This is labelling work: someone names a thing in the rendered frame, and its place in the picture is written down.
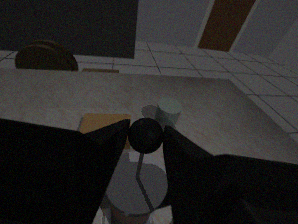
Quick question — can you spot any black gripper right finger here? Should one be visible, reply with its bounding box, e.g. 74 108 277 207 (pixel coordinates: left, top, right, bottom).
163 125 298 224

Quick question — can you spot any french press with black knob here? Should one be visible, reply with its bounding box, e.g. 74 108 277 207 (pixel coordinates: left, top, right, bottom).
105 118 171 224

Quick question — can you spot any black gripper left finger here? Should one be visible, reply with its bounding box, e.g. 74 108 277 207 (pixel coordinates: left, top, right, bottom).
0 118 130 224

